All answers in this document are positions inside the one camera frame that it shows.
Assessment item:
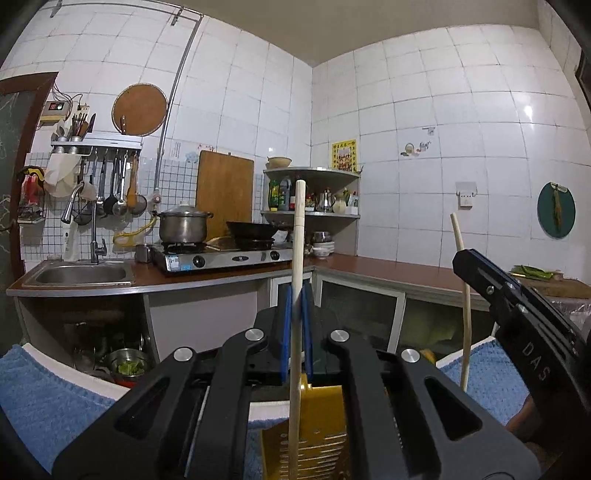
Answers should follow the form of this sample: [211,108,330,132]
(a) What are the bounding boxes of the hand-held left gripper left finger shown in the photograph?
[52,284,294,480]

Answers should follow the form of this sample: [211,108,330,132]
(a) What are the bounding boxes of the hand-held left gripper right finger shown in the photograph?
[300,282,541,480]

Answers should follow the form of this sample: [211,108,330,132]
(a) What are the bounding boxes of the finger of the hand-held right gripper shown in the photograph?
[451,248,533,325]

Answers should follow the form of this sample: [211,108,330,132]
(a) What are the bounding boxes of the wooden chopstick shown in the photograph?
[287,180,308,480]
[450,212,474,392]

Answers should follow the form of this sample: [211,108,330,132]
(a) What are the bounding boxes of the yellow slotted utensil holder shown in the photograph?
[261,373,352,480]

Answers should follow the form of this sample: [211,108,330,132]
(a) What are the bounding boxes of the person's right hand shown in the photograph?
[505,397,542,444]

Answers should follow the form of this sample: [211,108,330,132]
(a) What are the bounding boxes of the green vegetables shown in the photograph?
[510,265,555,281]

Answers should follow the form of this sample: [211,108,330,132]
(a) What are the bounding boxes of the wooden chopping block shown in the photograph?
[510,272,591,298]

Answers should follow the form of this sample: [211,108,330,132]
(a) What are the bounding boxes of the stack of white bowls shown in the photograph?
[305,231,335,258]

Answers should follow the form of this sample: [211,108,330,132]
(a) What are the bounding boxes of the white kitchen cabinet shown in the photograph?
[7,268,509,384]

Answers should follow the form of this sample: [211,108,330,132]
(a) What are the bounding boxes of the green round board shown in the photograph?
[537,181,576,239]

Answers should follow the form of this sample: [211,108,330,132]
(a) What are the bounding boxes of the steel gas stove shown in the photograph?
[151,240,296,276]

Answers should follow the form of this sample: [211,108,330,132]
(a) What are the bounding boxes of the black wok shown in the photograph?
[225,220,279,241]

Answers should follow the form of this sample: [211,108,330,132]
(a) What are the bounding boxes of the steel cooking pot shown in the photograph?
[152,203,214,244]

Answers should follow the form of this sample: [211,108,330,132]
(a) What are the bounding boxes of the rectangular wooden cutting board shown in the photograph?
[195,150,256,238]

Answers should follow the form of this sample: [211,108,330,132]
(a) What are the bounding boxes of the steel corner shelf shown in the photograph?
[261,166,363,220]

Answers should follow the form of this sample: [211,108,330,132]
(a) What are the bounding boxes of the steel bowl with greens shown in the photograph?
[104,349,151,384]

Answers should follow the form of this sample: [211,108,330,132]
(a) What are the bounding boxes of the steel sink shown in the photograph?
[21,261,137,289]

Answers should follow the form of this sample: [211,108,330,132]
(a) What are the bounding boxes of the steel faucet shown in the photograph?
[61,181,108,265]

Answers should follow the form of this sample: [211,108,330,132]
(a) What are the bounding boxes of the row of hanging ladles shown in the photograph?
[74,150,148,227]

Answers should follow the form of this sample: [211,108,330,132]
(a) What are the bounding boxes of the white dish soap bottle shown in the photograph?
[62,222,79,262]

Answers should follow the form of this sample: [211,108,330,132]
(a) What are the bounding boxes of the blue towel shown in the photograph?
[0,339,532,480]

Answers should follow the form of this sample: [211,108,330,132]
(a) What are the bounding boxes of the round wooden board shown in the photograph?
[112,82,168,137]

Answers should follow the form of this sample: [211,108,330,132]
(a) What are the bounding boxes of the bent metal pipe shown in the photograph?
[48,0,205,213]

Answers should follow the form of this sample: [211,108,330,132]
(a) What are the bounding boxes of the white cloth bag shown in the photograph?
[44,154,84,198]

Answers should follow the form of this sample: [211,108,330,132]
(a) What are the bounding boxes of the knives and chopsticks in cups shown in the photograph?
[52,113,98,142]

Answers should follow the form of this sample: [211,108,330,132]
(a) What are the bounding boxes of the red and yellow gloves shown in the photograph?
[17,166,47,208]

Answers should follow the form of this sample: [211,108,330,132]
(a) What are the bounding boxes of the beige electrical box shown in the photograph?
[39,100,77,125]

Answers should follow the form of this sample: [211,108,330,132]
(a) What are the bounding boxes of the brown framed door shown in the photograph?
[0,71,58,287]

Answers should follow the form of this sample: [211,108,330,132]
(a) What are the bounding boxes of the white wall socket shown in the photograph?
[456,182,478,209]

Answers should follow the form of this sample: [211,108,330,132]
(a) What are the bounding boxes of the small wall stickers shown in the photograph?
[399,127,437,158]

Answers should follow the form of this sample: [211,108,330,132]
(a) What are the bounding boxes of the yellow wall poster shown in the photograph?
[331,140,358,172]

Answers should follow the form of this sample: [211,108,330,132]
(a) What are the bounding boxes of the yellow hose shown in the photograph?
[112,217,160,247]

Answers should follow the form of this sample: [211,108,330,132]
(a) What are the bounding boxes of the white wall utensil rack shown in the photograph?
[50,131,144,158]

